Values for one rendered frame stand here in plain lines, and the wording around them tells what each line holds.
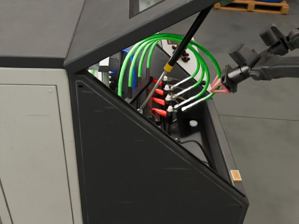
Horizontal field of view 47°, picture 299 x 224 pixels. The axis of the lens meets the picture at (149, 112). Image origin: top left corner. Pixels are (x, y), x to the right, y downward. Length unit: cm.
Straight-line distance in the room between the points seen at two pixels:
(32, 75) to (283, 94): 325
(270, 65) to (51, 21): 68
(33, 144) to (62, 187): 19
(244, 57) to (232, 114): 220
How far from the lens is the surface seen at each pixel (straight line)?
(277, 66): 112
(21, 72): 92
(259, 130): 325
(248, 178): 276
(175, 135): 144
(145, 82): 154
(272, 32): 140
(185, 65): 197
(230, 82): 127
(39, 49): 92
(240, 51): 120
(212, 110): 167
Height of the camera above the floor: 189
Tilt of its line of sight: 36 degrees down
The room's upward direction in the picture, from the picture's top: 3 degrees clockwise
